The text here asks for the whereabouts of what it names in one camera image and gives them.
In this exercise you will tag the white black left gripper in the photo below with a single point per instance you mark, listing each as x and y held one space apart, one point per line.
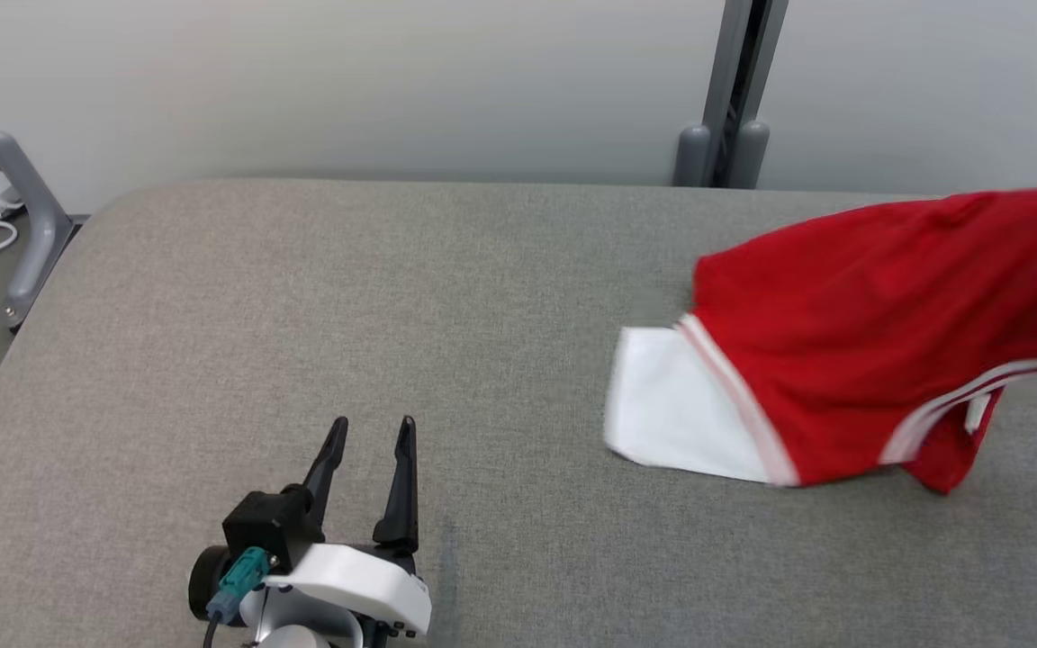
365 580

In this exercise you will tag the red jersey with white sleeves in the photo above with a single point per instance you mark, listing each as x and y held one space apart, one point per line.
843 342

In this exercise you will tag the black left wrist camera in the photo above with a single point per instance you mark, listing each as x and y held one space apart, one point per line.
266 526

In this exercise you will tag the teal left camera connector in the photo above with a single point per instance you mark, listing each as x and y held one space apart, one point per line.
239 580

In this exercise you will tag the grey metal post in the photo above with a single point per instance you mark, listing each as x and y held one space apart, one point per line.
750 157

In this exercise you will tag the grey metal frame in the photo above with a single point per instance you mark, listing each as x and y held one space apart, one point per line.
32 234

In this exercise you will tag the grey cylinder beside post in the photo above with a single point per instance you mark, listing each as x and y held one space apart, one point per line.
692 157

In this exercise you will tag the grey upright post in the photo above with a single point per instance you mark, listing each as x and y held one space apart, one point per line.
739 54

